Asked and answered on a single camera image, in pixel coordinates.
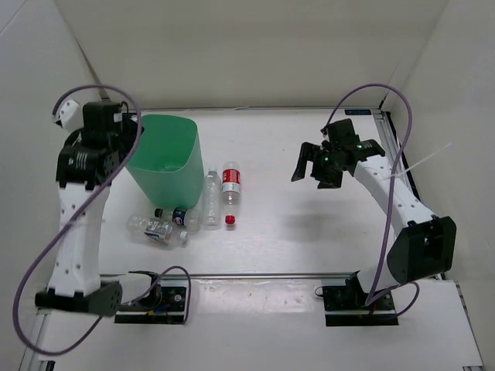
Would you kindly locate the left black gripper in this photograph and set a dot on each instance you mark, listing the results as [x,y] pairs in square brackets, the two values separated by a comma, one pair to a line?
[128,135]

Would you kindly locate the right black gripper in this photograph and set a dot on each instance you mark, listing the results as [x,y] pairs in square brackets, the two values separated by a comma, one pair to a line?
[308,153]

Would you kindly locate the red label plastic bottle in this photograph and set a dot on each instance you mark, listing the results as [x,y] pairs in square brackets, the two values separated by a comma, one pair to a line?
[231,192]

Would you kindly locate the blue white label clear bottle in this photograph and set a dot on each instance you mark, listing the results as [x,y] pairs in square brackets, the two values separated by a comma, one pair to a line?
[144,229]

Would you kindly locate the clear plastic bottle white cap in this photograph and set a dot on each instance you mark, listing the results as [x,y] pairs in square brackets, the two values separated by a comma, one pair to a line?
[211,198]

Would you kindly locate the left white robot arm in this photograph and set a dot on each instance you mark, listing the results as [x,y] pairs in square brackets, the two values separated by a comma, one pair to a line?
[83,179]

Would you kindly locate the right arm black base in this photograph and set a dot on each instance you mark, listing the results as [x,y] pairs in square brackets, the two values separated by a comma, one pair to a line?
[344,305]

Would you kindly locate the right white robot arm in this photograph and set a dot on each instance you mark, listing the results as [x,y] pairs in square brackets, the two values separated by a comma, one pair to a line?
[424,243]

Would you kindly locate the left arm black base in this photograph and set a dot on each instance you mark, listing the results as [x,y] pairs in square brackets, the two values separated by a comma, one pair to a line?
[167,303]

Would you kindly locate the green plastic bin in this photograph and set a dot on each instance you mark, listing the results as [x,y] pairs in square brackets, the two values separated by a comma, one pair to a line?
[168,165]

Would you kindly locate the Pepsi label plastic bottle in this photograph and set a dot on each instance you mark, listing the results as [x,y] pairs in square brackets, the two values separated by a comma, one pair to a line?
[187,218]

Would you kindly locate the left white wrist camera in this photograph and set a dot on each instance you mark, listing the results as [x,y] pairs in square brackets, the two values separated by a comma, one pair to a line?
[70,116]

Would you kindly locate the white cable tie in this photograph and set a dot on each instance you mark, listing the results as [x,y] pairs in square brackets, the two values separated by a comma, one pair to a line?
[425,159]

